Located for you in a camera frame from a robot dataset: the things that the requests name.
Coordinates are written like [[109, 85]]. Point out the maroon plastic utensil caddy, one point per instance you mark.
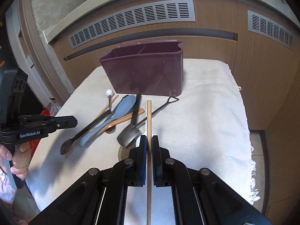
[[153, 68]]

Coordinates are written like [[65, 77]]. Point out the grey vent grille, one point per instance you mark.
[[263, 26], [141, 15]]

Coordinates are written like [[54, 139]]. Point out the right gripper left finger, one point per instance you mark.
[[137, 171]]

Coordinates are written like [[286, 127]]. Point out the wooden chopstick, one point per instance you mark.
[[149, 162], [105, 108]]

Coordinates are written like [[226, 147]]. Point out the white table cloth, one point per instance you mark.
[[206, 128]]

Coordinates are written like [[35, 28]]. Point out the white ball-top metal spoon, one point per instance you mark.
[[109, 94]]

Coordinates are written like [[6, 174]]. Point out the metal shovel-shaped spoon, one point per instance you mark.
[[131, 132]]

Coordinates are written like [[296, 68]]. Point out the black long-handled spoon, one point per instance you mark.
[[66, 146]]

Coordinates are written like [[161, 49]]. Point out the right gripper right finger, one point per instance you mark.
[[159, 179]]

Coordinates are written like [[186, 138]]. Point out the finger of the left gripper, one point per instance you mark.
[[58, 123]]

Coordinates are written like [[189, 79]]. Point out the wooden spoon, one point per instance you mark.
[[117, 122]]

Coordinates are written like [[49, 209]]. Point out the person's left hand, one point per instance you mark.
[[20, 160]]

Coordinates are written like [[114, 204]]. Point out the blue-grey plastic spoon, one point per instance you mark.
[[127, 103]]

